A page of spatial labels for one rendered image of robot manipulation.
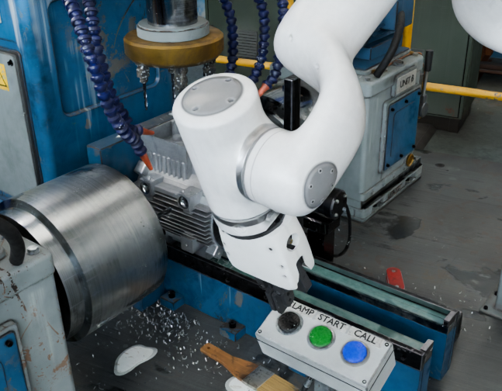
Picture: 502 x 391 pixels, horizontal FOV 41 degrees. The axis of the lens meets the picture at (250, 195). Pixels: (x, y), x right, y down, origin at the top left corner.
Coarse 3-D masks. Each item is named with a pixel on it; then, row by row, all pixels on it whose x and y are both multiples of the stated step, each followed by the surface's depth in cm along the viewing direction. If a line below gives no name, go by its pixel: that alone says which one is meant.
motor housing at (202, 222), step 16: (176, 176) 126; (192, 176) 125; (160, 192) 126; (176, 192) 123; (160, 208) 126; (176, 208) 124; (208, 208) 120; (176, 224) 126; (192, 224) 122; (208, 224) 120; (208, 240) 122; (224, 256) 128
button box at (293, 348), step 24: (312, 312) 89; (264, 336) 88; (288, 336) 87; (336, 336) 85; (360, 336) 85; (288, 360) 88; (312, 360) 84; (336, 360) 83; (384, 360) 82; (336, 384) 84; (360, 384) 80
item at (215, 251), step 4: (140, 164) 129; (144, 164) 129; (136, 168) 129; (140, 168) 129; (144, 168) 129; (136, 172) 130; (140, 172) 128; (144, 172) 129; (204, 196) 119; (208, 248) 125; (212, 248) 125; (216, 248) 124; (220, 248) 125; (208, 252) 125; (212, 252) 124; (216, 252) 125; (220, 252) 126; (212, 256) 127; (216, 256) 125; (220, 256) 126
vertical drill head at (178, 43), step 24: (168, 0) 113; (192, 0) 115; (144, 24) 117; (168, 24) 114; (192, 24) 116; (144, 48) 113; (168, 48) 112; (192, 48) 113; (216, 48) 117; (144, 72) 122; (144, 96) 125
